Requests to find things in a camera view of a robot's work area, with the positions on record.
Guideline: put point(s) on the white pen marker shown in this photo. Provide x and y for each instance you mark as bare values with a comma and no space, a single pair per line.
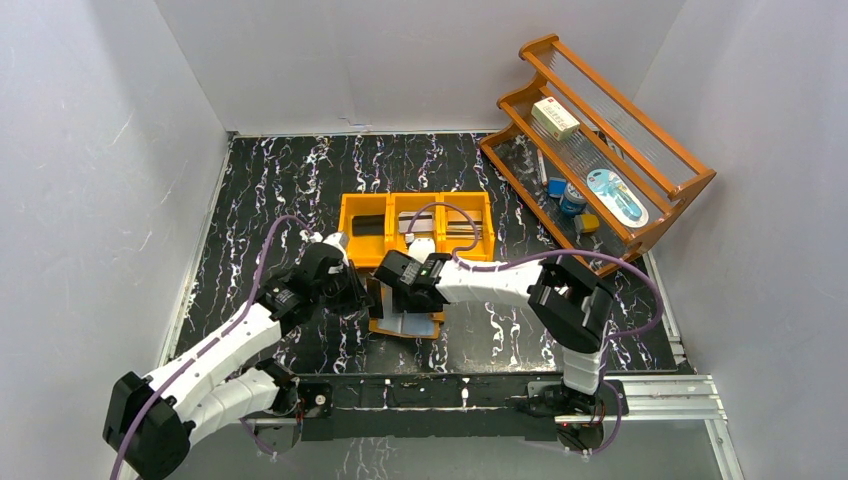
541,168

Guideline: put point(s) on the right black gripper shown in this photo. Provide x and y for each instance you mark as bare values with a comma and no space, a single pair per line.
389,277

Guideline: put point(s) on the orange three-compartment bin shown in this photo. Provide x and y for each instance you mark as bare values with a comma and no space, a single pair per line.
368,252

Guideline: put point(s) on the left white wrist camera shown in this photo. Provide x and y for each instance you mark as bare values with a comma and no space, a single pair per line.
339,240

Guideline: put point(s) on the orange card stack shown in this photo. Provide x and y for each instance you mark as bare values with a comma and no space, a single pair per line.
464,226

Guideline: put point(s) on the white red box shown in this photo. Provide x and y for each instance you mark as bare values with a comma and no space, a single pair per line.
554,118

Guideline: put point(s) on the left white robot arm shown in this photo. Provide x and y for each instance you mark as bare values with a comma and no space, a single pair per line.
154,420

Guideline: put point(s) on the black card in bin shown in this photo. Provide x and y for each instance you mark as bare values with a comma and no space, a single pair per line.
368,225

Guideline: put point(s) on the orange wooden shelf rack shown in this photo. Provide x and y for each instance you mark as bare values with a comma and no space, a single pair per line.
614,134

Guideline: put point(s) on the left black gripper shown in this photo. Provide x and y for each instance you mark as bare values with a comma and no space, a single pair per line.
354,287

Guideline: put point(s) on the yellow grey sharpener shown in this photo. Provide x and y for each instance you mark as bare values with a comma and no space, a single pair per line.
586,224

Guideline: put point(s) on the blue eraser block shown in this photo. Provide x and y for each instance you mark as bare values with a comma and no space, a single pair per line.
556,187

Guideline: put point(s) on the silver card stack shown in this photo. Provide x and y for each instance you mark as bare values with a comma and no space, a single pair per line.
424,224

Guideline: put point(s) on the orange card holder wallet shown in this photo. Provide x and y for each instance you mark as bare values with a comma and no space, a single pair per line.
406,325

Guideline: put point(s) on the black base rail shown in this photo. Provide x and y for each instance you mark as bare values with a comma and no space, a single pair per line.
530,406

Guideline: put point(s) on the blue packaged cutter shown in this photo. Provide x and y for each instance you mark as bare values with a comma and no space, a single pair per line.
616,196

